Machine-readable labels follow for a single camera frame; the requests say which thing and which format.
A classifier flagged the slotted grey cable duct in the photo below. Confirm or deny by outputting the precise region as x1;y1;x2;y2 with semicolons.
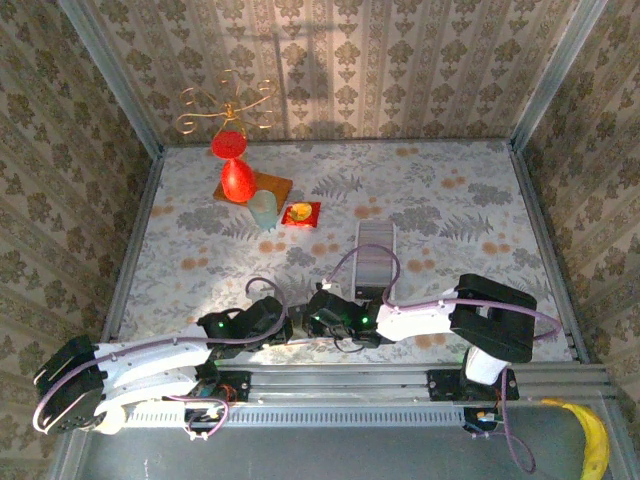
124;403;467;430

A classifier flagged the short purple base cable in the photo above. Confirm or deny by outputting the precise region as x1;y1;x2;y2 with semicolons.
182;396;231;442

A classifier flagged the long purple base cable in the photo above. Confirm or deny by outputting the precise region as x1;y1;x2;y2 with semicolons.
501;369;539;475

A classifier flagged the grey striped folded cloth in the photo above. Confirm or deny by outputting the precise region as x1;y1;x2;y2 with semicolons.
354;221;399;304

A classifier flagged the red round disc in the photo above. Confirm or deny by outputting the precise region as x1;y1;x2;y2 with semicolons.
209;130;249;160

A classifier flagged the slanted metal frame post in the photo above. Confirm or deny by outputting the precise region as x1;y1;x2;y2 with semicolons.
508;0;610;151
57;0;165;157

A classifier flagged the brown wooden board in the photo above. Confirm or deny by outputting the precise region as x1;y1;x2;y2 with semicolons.
213;169;294;207

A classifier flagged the translucent plastic cup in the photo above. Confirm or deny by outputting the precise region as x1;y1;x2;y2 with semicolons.
247;189;279;232

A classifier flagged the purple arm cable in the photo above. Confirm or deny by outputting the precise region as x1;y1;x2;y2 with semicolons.
32;277;289;434
323;243;564;344

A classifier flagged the gold wire ornament stand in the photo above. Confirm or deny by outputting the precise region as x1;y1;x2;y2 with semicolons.
177;69;279;139

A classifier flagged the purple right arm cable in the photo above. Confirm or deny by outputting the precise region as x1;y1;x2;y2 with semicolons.
323;243;564;344

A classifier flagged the small circuit board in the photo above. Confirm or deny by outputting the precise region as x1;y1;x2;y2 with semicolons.
463;407;504;435

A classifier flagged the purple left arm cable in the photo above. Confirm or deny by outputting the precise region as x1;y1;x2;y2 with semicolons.
32;277;289;434

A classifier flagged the yellow banana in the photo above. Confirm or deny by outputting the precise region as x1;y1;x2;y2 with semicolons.
541;397;612;480

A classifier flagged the red egg-shaped vase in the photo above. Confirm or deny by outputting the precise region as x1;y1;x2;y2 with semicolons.
221;157;258;204

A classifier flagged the red square dish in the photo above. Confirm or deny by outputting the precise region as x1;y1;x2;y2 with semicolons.
280;200;322;229

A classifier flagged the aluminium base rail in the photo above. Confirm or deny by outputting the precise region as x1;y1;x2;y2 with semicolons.
217;363;611;404

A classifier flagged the metal table side rail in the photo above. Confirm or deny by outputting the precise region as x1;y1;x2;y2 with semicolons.
94;148;165;365
507;141;590;365

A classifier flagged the floral patterned tablecloth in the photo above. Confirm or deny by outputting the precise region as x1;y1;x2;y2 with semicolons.
110;139;576;367

